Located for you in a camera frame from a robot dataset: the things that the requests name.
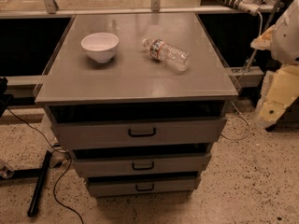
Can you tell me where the white ceramic bowl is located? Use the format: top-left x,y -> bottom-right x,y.
81,33 -> 119,63

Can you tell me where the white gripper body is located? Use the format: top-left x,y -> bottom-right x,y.
250,25 -> 275,50

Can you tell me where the white power cable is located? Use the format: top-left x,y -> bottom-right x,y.
237,10 -> 263,79

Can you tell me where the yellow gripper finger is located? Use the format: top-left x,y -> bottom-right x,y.
256,64 -> 299,128

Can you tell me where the black floor cable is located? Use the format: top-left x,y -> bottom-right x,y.
6,106 -> 85,224

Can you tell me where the black metal floor bar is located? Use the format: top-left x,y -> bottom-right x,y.
27,151 -> 52,217

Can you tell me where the grey drawer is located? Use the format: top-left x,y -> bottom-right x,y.
52,118 -> 227,150
73,153 -> 211,177
87,175 -> 201,197

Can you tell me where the white power strip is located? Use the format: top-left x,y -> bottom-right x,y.
217,0 -> 260,16

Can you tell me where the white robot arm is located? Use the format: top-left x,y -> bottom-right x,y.
250,0 -> 299,128

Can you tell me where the clear plastic water bottle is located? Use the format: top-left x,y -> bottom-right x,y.
142,38 -> 191,72

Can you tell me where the grey drawer cabinet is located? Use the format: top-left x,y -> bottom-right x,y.
36,13 -> 237,185

